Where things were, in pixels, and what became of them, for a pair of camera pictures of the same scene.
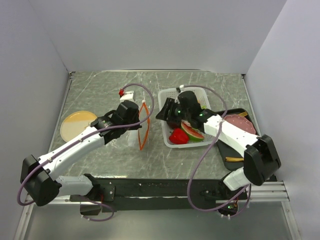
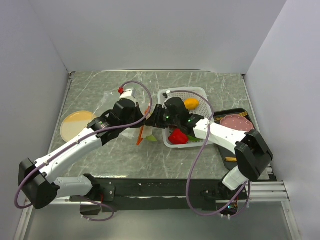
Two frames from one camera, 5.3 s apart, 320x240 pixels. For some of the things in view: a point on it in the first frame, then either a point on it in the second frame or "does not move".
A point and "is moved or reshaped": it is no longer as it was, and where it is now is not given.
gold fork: (243, 114) does not move
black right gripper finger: (164, 114) -> (156, 122)
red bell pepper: (178, 136) does not move
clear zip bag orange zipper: (138, 136) is moved or reshaped
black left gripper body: (135, 121) does not move
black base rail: (160, 193) does not move
